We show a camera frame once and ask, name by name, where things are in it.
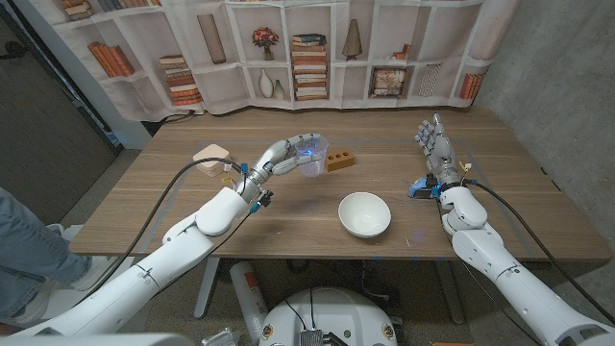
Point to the blue black right wrist camera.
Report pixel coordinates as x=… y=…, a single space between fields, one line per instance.
x=420 y=188

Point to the brown brick block with holes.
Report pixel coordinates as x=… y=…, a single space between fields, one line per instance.
x=342 y=161

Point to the clear plastic measuring cup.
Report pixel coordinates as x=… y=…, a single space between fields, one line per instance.
x=314 y=165

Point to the grey table leg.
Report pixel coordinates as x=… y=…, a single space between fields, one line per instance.
x=206 y=288
x=449 y=293

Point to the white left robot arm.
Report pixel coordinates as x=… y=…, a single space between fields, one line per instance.
x=158 y=269

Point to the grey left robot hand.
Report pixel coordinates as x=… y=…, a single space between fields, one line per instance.
x=274 y=161

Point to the blue black left wrist camera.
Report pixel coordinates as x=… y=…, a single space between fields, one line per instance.
x=262 y=199

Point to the dark grey door panel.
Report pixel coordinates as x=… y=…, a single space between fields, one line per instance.
x=43 y=144

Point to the white floor platform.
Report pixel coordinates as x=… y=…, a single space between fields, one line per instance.
x=65 y=230

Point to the printed bookshelf backdrop cloth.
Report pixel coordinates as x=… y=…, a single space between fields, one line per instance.
x=216 y=86

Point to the silver metal bracket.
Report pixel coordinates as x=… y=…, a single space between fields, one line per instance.
x=221 y=338

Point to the person leg in blue jeans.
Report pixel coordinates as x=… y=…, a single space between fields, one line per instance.
x=33 y=250

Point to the silver heatsink module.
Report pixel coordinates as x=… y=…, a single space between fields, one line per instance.
x=312 y=338

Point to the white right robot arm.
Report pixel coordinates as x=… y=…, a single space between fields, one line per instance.
x=499 y=259

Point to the white ceramic bowl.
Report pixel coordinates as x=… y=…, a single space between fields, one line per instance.
x=364 y=214

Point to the white cylinder with orange label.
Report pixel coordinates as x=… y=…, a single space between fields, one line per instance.
x=250 y=298

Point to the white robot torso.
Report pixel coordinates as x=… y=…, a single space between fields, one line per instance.
x=327 y=312

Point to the blue black wrist camera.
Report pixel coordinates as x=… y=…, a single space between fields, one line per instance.
x=262 y=199
x=420 y=188

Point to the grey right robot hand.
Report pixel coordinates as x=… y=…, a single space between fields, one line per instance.
x=442 y=151

